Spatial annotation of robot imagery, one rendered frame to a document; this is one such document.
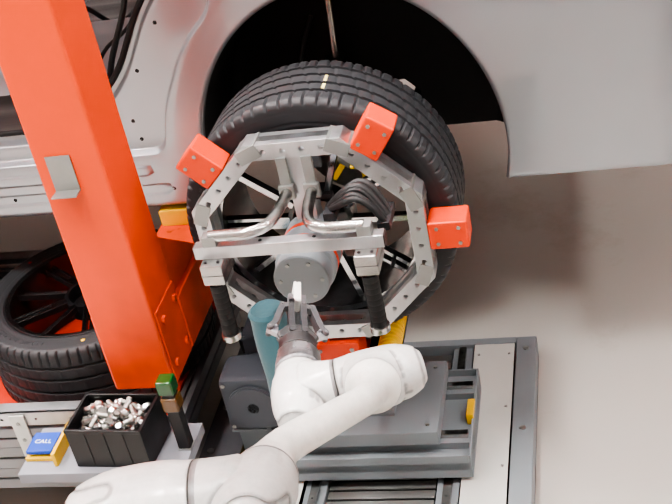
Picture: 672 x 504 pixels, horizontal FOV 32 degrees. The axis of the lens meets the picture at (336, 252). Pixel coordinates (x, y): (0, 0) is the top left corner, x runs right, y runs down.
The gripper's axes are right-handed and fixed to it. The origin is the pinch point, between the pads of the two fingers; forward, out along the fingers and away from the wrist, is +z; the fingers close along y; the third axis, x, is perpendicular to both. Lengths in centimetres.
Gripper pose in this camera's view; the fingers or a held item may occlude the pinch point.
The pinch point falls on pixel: (296, 296)
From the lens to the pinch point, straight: 244.3
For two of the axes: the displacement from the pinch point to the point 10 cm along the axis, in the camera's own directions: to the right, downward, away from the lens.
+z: -0.4, -5.4, 8.4
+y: -9.8, -1.2, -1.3
